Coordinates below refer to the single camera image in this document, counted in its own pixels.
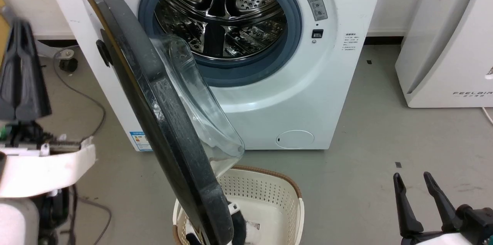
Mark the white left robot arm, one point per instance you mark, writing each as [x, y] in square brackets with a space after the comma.
[17, 222]

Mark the black caster wheel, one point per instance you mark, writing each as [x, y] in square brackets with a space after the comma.
[68, 64]

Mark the white cloth with label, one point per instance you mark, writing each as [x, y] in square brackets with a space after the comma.
[254, 231]

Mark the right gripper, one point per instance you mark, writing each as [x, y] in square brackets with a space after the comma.
[473, 225]

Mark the grey warning sticker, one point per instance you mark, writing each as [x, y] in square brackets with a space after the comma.
[315, 3]

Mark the black cloth item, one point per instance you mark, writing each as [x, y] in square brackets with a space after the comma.
[238, 225]

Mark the white stand base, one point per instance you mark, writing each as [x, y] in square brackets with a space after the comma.
[54, 48]

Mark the black door latch socket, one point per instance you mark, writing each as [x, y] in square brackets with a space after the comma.
[317, 33]

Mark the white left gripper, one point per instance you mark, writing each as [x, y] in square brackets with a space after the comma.
[42, 172]

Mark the grey rubber door gasket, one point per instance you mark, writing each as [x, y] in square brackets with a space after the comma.
[294, 25]

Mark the white air purifier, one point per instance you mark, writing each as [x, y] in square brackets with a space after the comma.
[443, 64]

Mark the blue energy label sticker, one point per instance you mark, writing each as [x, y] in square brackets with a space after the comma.
[140, 141]

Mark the white front-load washing machine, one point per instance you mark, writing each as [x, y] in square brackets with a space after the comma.
[308, 94]

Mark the steel washer drum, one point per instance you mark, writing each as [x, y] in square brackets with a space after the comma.
[231, 14]

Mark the white perforated laundry basket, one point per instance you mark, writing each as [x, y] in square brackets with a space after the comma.
[279, 206]

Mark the black round washer door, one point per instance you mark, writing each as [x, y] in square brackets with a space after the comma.
[173, 141]

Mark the round white filter cover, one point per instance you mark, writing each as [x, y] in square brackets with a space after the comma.
[295, 139]

